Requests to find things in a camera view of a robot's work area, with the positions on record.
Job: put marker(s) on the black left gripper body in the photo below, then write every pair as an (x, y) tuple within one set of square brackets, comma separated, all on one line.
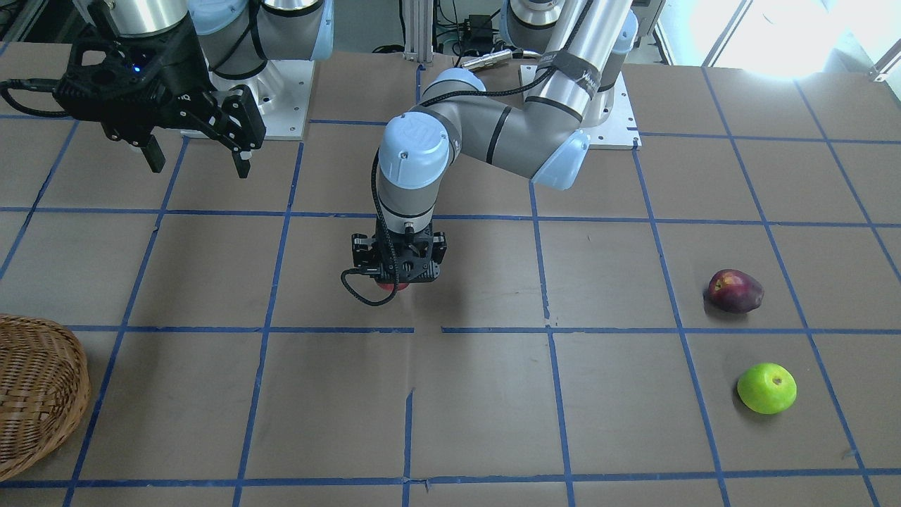
[(361, 248)]

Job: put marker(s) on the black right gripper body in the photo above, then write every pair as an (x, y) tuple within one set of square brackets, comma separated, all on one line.
[(177, 70)]

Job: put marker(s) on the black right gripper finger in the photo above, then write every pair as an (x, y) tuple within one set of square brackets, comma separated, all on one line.
[(231, 118), (152, 152)]

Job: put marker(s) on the red yellow apple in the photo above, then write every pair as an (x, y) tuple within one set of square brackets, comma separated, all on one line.
[(390, 286)]

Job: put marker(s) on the dark red apple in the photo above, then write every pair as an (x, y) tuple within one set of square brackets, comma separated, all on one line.
[(734, 291)]

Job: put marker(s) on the green apple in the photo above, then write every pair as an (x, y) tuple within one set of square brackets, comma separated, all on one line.
[(767, 388)]

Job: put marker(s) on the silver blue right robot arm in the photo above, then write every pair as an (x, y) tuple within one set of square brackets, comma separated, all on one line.
[(237, 38)]

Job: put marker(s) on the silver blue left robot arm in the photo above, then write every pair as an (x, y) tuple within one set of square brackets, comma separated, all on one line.
[(582, 46)]

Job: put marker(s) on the woven wicker basket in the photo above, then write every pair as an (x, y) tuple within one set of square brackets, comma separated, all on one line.
[(45, 389)]

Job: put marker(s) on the silver metal cylinder connector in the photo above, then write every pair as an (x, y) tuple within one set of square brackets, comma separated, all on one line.
[(493, 60)]

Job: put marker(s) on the black power adapter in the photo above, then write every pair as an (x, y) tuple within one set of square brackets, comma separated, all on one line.
[(478, 29)]

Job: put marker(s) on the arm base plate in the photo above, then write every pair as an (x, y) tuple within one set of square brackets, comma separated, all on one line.
[(554, 112), (283, 91)]

